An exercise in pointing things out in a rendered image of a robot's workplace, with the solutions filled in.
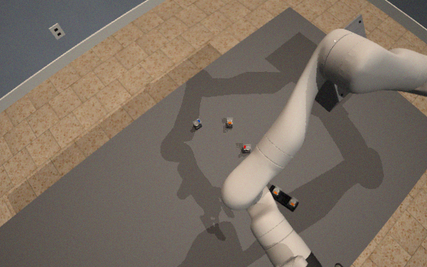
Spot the black rack with three pockets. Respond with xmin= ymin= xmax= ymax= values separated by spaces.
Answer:
xmin=269 ymin=185 xmax=298 ymax=212

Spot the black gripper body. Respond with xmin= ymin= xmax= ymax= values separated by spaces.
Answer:
xmin=305 ymin=252 xmax=322 ymax=267

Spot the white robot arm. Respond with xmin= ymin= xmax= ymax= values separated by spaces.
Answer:
xmin=221 ymin=29 xmax=427 ymax=267

